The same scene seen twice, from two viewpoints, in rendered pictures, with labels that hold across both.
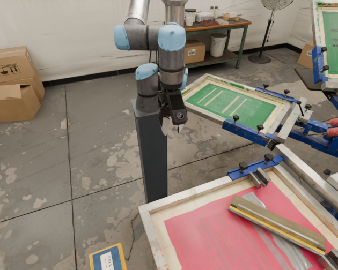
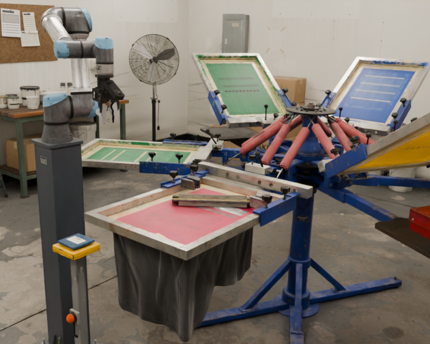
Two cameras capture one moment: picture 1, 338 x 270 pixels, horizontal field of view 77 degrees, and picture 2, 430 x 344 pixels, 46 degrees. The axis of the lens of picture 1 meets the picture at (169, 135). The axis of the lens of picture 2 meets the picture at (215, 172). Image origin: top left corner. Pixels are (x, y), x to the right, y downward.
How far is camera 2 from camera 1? 1.70 m
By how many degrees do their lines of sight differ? 36
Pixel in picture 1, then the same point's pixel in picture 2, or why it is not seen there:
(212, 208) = (157, 207)
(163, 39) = (101, 42)
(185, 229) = (138, 218)
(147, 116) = (62, 145)
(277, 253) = (220, 213)
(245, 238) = (193, 212)
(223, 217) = (170, 209)
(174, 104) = (112, 87)
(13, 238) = not seen: outside the picture
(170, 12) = not seen: hidden behind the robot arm
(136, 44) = (74, 52)
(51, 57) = not seen: outside the picture
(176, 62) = (110, 56)
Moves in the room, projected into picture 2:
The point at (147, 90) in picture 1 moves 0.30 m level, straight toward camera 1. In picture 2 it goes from (59, 116) to (84, 126)
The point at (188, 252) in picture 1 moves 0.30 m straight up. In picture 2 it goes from (147, 226) to (147, 157)
